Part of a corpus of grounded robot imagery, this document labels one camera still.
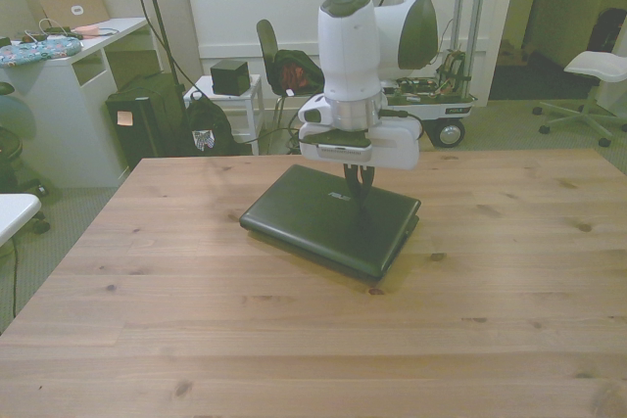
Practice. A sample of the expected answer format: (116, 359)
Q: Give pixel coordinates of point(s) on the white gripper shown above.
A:
(397, 146)

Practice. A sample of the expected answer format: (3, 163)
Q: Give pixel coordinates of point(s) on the black Asus laptop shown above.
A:
(313, 222)

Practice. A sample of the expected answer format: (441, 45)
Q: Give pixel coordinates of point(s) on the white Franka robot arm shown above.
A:
(350, 46)

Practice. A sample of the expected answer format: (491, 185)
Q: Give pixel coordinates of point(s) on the mobile cart with wheel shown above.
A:
(448, 112)

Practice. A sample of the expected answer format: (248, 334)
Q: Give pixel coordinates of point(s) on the dark clothing bundle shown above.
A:
(296, 70)

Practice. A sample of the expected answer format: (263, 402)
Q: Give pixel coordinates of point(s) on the white side table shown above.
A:
(245, 100)

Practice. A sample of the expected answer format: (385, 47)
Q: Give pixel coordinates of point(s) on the black backpack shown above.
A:
(208, 124)

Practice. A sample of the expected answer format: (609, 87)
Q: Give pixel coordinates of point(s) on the black plastic chair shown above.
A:
(267, 43)

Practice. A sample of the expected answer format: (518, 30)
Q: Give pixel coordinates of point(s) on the black cube box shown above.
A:
(229, 78)

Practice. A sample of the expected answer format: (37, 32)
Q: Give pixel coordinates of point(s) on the black computer tower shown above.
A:
(142, 119)

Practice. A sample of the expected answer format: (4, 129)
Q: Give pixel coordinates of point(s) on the white swivel office chair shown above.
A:
(595, 68)

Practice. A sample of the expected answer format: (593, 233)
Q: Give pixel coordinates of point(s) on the black tripod stand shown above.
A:
(157, 21)

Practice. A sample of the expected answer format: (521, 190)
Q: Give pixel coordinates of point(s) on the black bag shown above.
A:
(610, 29)

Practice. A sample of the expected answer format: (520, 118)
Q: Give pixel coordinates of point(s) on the pink object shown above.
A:
(88, 30)

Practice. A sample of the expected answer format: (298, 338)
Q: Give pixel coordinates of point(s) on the white desk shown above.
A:
(54, 109)

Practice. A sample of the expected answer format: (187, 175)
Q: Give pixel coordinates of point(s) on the cardboard box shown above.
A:
(73, 7)

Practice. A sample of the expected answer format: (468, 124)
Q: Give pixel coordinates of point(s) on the white rounded table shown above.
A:
(14, 210)

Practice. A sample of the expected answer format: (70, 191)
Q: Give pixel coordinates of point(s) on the black swivel office chair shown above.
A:
(12, 163)

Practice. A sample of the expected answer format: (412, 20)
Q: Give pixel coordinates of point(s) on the patterned teal cushion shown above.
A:
(34, 52)

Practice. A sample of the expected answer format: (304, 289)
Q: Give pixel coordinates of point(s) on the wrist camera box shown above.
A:
(338, 150)

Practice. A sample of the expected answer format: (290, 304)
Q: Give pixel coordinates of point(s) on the aluminium frame post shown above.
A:
(474, 21)

